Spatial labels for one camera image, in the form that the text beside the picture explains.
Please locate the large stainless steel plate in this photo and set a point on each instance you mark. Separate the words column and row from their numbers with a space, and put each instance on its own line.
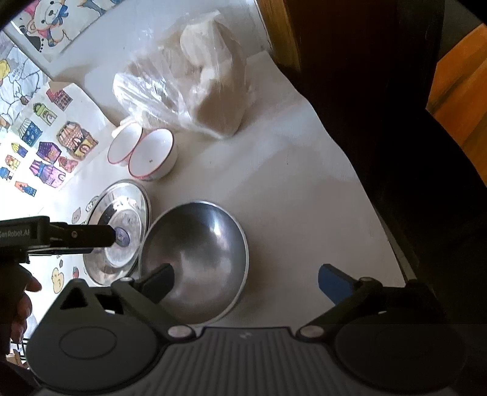
column 88, row 272

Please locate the white red-rimmed bowl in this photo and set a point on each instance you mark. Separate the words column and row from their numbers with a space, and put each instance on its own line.
column 152, row 152

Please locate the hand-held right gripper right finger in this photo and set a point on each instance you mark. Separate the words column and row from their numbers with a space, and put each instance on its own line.
column 334, row 285

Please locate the white bowl with red rim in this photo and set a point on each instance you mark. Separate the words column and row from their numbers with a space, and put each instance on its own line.
column 123, row 142

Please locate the person's left hand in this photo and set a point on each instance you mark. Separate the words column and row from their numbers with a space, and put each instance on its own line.
column 23, row 304

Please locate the teddy bear drawing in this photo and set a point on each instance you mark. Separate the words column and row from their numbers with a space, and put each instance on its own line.
column 49, row 19

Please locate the plastic bag of white buns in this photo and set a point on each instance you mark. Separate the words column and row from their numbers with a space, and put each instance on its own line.
column 198, row 76

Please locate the colourful houses drawing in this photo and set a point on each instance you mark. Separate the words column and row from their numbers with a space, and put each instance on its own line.
column 49, row 152

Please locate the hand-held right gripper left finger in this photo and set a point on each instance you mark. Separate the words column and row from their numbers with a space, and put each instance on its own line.
column 159, row 281

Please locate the brown wooden cabinet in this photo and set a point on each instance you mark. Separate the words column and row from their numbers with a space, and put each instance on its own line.
column 281, row 30

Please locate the children drawing poster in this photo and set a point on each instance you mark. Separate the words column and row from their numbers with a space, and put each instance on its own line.
column 19, row 83

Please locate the stainless steel bowl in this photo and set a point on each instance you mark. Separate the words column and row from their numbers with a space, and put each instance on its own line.
column 198, row 251

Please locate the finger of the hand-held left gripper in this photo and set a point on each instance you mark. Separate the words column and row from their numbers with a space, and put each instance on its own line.
column 61, row 250
column 87, row 234

